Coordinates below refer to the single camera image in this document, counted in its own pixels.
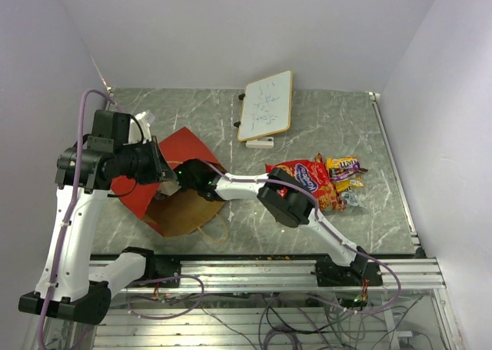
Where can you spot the yellow M&M's packet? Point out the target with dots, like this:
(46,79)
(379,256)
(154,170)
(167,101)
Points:
(349,183)
(344,163)

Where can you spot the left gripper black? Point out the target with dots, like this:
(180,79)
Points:
(157,161)

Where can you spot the aluminium frame rail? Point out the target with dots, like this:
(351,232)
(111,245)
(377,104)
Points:
(234,274)

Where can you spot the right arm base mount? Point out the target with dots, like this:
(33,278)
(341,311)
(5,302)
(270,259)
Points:
(334,273)

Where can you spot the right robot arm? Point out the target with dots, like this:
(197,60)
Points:
(289,202)

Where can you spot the purple brown M&M's packet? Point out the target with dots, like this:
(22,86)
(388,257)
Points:
(342,174)

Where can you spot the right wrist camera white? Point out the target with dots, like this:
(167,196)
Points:
(169,187)

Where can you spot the red cookie snack bag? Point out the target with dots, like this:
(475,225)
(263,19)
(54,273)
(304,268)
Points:
(313,175)

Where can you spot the white whiteboard eraser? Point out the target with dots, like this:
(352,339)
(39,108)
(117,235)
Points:
(260,143)

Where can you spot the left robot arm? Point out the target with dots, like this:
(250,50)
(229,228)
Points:
(120,144)

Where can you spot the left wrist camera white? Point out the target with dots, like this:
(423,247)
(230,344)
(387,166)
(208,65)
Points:
(140,127)

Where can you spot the red brown paper bag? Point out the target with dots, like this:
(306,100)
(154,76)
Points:
(181,213)

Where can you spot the small whiteboard wooden frame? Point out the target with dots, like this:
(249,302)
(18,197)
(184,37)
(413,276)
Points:
(266,107)

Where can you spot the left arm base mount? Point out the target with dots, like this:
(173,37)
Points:
(166,267)

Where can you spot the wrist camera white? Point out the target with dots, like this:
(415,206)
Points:
(140,127)
(169,187)

